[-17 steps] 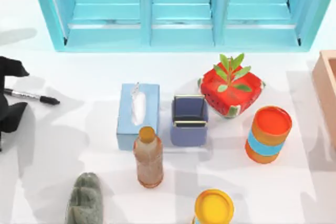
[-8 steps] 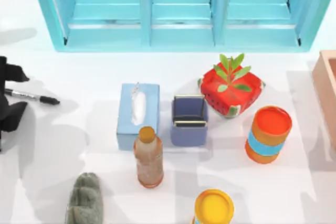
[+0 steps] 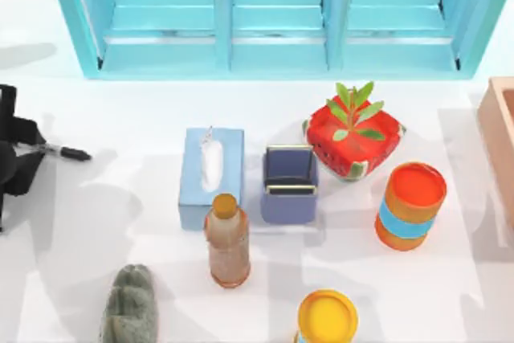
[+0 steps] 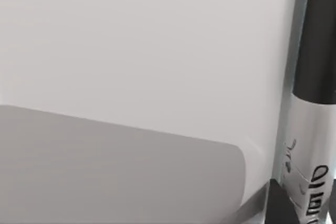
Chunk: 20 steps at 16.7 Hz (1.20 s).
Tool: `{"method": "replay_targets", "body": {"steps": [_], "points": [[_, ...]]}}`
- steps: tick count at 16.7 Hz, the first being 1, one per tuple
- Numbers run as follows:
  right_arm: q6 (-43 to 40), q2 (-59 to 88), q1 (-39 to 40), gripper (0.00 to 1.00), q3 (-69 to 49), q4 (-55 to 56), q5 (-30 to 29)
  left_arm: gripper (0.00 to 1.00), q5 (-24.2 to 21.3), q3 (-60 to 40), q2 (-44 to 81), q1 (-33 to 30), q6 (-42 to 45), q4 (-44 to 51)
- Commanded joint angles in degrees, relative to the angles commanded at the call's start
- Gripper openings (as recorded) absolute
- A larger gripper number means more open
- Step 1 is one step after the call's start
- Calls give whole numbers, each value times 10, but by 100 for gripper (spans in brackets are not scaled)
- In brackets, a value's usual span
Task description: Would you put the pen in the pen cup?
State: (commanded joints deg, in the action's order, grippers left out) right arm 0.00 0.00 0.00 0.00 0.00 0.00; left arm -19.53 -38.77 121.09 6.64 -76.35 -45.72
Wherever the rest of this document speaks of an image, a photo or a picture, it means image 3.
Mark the blue open box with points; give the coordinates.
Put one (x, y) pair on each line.
(287, 206)

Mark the red watermelon plant pot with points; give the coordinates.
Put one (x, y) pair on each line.
(341, 146)

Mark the grey green bread loaf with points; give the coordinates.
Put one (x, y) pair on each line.
(128, 311)

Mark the salmon shallow box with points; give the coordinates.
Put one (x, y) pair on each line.
(492, 118)

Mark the light blue rack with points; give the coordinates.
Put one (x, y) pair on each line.
(281, 54)

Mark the light blue tissue box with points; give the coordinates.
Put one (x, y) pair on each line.
(192, 202)

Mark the yellow lidded can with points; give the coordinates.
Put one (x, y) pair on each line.
(327, 315)

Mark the brown bottle with orange cap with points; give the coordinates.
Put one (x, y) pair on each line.
(227, 246)

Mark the orange can with blue band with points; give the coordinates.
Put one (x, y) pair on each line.
(409, 186)

